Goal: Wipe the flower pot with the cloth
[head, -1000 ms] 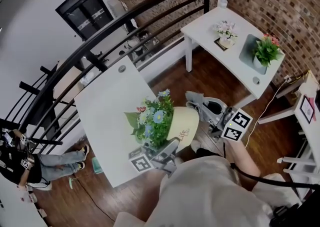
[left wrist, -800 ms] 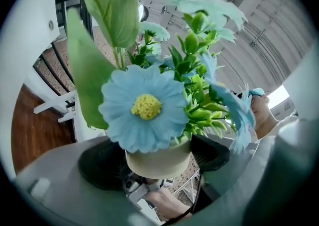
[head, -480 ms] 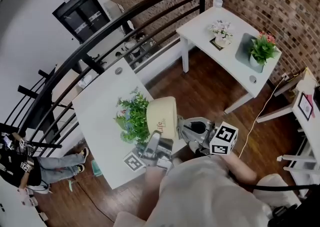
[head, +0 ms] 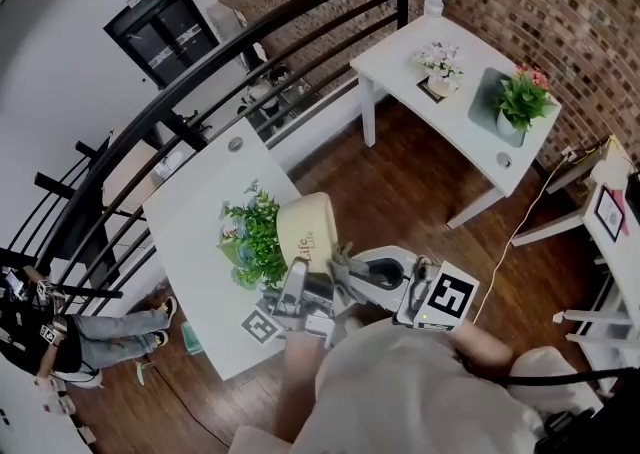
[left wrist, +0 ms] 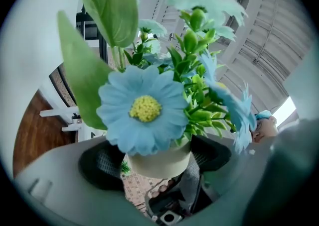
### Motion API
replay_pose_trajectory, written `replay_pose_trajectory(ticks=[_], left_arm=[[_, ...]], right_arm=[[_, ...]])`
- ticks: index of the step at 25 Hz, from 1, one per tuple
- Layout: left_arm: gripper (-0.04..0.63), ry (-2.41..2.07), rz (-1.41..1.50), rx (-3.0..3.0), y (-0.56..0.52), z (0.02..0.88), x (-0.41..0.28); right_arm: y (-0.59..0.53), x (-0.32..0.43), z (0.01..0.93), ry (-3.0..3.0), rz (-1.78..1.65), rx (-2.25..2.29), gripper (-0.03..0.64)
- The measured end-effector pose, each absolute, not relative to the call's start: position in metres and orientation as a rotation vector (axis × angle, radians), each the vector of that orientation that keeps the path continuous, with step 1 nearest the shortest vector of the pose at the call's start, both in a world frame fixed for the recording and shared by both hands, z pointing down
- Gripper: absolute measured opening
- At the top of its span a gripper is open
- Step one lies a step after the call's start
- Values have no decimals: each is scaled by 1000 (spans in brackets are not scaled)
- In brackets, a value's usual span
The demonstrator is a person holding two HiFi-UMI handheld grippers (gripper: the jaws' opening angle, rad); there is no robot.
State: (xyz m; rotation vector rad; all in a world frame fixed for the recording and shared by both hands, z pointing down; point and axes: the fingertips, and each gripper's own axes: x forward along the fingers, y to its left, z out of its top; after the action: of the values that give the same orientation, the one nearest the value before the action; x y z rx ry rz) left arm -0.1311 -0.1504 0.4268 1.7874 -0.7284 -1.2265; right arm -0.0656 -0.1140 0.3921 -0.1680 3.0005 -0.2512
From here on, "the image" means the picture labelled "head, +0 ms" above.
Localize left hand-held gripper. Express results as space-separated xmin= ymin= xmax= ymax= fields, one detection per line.
xmin=241 ymin=260 xmax=337 ymax=349

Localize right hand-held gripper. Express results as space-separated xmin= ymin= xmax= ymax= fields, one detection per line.
xmin=343 ymin=245 xmax=480 ymax=333

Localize grey wiping cloth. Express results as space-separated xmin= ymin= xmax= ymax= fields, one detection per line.
xmin=327 ymin=241 xmax=370 ymax=306

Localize blue flower pot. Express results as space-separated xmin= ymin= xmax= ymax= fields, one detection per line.
xmin=217 ymin=180 xmax=340 ymax=292

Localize person's right forearm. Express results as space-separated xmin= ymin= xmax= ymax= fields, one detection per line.
xmin=449 ymin=319 xmax=514 ymax=378

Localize person's left forearm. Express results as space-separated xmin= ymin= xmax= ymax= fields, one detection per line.
xmin=282 ymin=329 xmax=331 ymax=443

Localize person's light t-shirt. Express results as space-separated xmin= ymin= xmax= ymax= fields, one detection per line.
xmin=227 ymin=316 xmax=606 ymax=454

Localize large white table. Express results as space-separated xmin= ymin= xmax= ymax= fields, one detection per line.
xmin=142 ymin=117 xmax=304 ymax=382

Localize teal dustpan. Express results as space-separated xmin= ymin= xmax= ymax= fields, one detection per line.
xmin=179 ymin=320 xmax=204 ymax=356

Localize dark square coaster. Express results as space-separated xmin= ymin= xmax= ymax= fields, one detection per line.
xmin=417 ymin=75 xmax=454 ymax=104

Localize black white bags heap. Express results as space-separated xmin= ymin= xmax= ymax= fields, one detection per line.
xmin=239 ymin=64 xmax=311 ymax=138

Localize grey tray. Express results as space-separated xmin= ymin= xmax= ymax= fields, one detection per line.
xmin=467 ymin=66 xmax=526 ymax=148

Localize cardboard box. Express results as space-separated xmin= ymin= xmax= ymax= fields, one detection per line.
xmin=99 ymin=129 xmax=166 ymax=198

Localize white flowers in pot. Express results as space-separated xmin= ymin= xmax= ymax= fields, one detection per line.
xmin=412 ymin=41 xmax=466 ymax=97

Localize white side table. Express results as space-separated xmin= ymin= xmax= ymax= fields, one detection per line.
xmin=349 ymin=15 xmax=562 ymax=231

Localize green plant in white pot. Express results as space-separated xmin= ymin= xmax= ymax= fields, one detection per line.
xmin=492 ymin=72 xmax=556 ymax=136

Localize white desk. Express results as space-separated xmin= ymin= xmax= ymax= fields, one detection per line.
xmin=512 ymin=134 xmax=640 ymax=393

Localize black framed card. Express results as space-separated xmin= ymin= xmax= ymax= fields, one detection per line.
xmin=593 ymin=185 xmax=626 ymax=243

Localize white and black bag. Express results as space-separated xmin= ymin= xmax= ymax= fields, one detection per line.
xmin=49 ymin=366 xmax=104 ymax=391

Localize pink flower plant pot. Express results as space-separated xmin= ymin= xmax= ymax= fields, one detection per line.
xmin=513 ymin=65 xmax=550 ymax=91

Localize pink paper sheet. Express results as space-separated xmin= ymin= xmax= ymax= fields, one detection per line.
xmin=619 ymin=189 xmax=632 ymax=236

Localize black metal railing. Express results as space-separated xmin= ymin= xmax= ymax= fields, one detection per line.
xmin=0 ymin=0 xmax=426 ymax=316

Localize black tablet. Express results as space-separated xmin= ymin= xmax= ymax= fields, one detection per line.
xmin=624 ymin=169 xmax=640 ymax=223

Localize row of white red-label bottles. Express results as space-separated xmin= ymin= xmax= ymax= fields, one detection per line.
xmin=34 ymin=376 xmax=76 ymax=416

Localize black double door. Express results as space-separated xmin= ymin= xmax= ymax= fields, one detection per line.
xmin=103 ymin=0 xmax=221 ymax=89

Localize white cable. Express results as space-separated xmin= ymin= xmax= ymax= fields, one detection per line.
xmin=471 ymin=155 xmax=572 ymax=322

